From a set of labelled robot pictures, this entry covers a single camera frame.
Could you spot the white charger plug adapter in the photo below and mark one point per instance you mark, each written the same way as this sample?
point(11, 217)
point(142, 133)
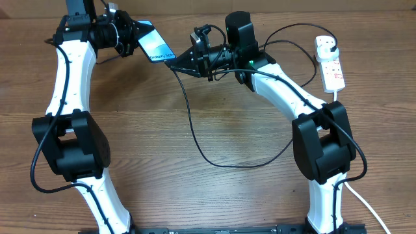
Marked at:
point(323, 46)

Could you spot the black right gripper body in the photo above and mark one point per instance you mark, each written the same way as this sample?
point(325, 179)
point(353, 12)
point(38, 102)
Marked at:
point(210, 59)

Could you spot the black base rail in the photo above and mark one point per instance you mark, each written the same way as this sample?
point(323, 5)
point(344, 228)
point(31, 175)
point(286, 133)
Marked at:
point(224, 230)

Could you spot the blue Galaxy smartphone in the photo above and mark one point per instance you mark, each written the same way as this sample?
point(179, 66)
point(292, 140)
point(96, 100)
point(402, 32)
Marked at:
point(155, 47)

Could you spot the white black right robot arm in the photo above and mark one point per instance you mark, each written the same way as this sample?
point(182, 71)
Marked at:
point(322, 140)

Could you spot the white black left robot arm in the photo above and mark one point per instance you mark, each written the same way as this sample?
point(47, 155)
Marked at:
point(73, 152)

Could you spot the white power strip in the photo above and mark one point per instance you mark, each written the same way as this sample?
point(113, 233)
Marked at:
point(332, 76)

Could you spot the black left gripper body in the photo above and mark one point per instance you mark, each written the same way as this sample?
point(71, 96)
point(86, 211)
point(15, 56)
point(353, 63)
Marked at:
point(126, 36)

